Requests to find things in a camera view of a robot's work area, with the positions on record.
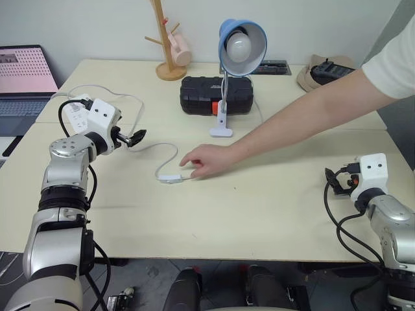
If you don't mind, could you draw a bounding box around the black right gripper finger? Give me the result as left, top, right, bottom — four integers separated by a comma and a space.
324, 167, 340, 189
331, 181, 351, 197

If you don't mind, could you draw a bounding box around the grey laptop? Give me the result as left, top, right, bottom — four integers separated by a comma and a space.
0, 44, 60, 137

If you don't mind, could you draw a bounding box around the white light bulb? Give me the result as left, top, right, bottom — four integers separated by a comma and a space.
225, 31, 254, 63

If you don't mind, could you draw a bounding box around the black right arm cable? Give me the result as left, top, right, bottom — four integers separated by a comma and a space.
323, 181, 395, 311

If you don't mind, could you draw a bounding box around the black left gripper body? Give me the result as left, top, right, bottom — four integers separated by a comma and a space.
108, 125, 132, 152

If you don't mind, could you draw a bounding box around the white power strip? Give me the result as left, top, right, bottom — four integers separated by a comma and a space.
61, 93, 94, 134

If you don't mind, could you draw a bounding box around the white cable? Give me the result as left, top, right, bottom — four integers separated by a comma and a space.
59, 84, 265, 182

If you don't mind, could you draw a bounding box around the black remote controller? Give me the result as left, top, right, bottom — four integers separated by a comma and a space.
310, 58, 357, 86

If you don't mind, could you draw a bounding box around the small black floor device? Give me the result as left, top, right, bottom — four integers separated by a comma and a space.
106, 286, 136, 311

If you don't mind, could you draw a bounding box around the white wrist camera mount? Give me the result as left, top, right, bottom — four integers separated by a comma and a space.
350, 153, 389, 202
86, 98, 123, 139

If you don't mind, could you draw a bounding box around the wooden mug tree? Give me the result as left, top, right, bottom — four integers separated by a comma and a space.
144, 0, 189, 80

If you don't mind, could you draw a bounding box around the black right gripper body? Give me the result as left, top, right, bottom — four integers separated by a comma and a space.
338, 163, 362, 196

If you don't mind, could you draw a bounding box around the white t-shirt sleeve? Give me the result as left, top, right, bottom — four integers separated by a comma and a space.
361, 21, 415, 100

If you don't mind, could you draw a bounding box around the white inline cord switch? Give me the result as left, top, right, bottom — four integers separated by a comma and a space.
158, 174, 185, 185

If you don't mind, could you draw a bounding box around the beige cap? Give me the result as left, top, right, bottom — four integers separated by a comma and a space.
295, 54, 357, 93

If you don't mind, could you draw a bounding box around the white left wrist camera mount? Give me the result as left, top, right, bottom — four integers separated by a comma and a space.
86, 98, 123, 139

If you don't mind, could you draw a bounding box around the black plastic tool case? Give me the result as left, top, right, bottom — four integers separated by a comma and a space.
180, 75, 255, 116

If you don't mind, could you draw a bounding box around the person's bare hand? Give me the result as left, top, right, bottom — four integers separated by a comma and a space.
179, 143, 243, 179

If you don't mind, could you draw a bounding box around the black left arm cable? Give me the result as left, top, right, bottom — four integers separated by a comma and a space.
58, 99, 113, 311

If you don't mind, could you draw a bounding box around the blue clamp desk lamp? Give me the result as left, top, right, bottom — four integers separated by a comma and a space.
209, 18, 269, 139

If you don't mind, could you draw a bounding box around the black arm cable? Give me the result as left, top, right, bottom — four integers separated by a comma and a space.
323, 181, 395, 311
58, 99, 113, 311

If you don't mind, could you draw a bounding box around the pink mug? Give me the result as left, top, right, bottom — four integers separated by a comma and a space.
167, 31, 193, 67

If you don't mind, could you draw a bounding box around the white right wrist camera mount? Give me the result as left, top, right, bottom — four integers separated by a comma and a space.
350, 153, 389, 202

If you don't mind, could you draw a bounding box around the dark rounded shape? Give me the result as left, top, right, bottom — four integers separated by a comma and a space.
161, 266, 204, 311
243, 264, 293, 311

